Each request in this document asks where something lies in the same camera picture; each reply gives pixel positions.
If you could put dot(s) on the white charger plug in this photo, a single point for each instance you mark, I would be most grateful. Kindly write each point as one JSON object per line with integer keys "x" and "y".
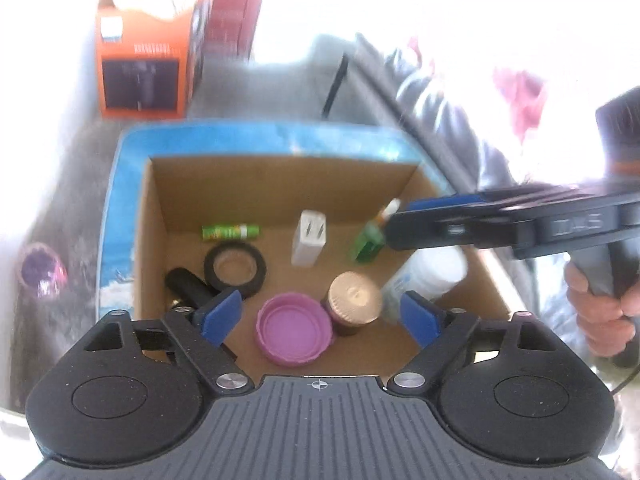
{"x": 305, "y": 245}

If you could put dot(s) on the white pill bottle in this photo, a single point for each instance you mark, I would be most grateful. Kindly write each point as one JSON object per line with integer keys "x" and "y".
{"x": 430, "y": 270}

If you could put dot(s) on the purple plastic lid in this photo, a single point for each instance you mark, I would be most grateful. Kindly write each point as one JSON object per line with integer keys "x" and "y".
{"x": 292, "y": 327}

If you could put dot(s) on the pink cloth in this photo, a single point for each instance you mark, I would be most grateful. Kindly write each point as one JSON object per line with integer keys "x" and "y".
{"x": 520, "y": 95}

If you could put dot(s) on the person's right hand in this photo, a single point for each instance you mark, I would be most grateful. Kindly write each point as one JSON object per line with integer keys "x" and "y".
{"x": 595, "y": 320}

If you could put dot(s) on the black cylinder with gold end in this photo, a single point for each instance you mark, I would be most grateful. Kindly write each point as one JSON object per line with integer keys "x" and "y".
{"x": 185, "y": 282}

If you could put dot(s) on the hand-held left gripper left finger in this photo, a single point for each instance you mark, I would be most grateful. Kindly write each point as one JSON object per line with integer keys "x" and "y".
{"x": 220, "y": 317}

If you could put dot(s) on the green glue stick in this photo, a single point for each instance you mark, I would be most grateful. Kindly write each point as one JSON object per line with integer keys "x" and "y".
{"x": 230, "y": 231}

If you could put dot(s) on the green dropper bottle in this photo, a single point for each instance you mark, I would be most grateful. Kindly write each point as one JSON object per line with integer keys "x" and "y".
{"x": 367, "y": 242}

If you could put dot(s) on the red door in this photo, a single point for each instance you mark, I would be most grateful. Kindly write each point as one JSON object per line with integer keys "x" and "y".
{"x": 235, "y": 5}

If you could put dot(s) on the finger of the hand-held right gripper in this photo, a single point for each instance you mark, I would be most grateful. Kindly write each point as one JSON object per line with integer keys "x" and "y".
{"x": 425, "y": 232}
{"x": 440, "y": 202}

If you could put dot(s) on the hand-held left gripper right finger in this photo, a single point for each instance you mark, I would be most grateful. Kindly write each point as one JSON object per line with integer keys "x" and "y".
{"x": 420, "y": 317}

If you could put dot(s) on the orange cardboard box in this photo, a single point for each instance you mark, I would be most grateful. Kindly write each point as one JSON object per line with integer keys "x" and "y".
{"x": 140, "y": 35}

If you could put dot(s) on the dark jar with gold lid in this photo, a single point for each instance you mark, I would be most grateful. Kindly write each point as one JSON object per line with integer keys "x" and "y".
{"x": 352, "y": 300}

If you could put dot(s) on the brown cardboard box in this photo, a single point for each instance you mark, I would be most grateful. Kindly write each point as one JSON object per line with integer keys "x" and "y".
{"x": 280, "y": 185}

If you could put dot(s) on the black tape roll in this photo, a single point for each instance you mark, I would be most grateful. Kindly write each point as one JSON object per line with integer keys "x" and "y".
{"x": 255, "y": 270}

